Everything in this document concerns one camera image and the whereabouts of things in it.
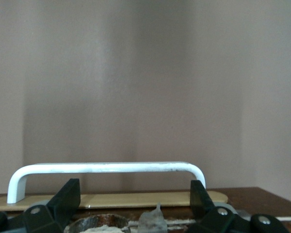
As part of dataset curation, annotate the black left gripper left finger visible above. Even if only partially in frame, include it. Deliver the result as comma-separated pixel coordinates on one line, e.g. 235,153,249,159
0,178,81,233

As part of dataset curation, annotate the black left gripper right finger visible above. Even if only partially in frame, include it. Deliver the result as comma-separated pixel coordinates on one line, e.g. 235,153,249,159
188,180,289,233

